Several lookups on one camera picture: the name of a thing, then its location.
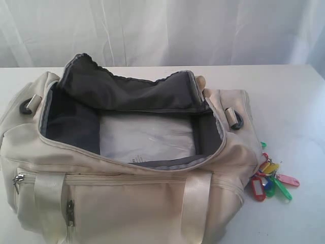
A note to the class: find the cream fabric duffel bag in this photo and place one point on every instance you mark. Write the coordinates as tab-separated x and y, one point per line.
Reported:
60	186

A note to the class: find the colourful key tag bunch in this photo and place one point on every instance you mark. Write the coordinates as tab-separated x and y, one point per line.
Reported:
267	180

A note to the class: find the white plastic package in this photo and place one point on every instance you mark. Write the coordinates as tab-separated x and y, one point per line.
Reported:
144	137

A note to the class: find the white backdrop curtain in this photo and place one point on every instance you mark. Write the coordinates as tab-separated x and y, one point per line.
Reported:
162	33

